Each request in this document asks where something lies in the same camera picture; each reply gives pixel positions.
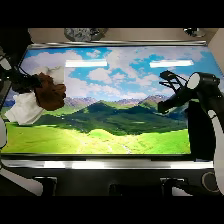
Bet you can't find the silver frame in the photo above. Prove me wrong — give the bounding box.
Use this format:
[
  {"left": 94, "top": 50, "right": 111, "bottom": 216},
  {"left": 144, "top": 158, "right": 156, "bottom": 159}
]
[{"left": 0, "top": 39, "right": 224, "bottom": 197}]

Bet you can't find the grey patterned garment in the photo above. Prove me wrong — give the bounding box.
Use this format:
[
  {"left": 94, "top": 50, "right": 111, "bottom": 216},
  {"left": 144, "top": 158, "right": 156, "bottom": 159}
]
[{"left": 63, "top": 28, "right": 108, "bottom": 43}]

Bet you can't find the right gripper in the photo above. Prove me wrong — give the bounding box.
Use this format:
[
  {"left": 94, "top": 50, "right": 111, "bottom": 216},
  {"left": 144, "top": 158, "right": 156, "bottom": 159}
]
[{"left": 157, "top": 89, "right": 193, "bottom": 115}]

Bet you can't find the brown garment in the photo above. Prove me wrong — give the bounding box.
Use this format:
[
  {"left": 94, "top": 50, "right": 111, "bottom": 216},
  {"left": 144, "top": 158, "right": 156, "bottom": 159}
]
[{"left": 34, "top": 72, "right": 67, "bottom": 112}]

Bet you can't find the white garment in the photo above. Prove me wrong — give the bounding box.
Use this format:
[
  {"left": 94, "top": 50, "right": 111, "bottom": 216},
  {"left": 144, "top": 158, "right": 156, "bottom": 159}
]
[{"left": 4, "top": 91, "right": 45, "bottom": 127}]

